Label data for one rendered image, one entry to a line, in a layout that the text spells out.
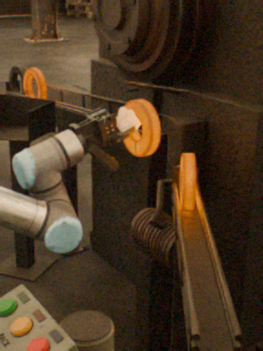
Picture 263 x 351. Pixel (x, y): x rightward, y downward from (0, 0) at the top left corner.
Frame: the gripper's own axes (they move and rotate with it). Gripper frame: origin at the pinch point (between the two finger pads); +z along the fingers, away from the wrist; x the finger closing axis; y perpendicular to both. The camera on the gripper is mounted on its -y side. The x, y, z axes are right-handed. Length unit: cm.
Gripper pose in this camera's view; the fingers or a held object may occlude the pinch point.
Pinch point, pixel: (140, 121)
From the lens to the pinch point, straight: 160.0
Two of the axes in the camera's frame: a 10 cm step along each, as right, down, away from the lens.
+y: -1.9, -8.7, -4.6
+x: -5.8, -2.8, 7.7
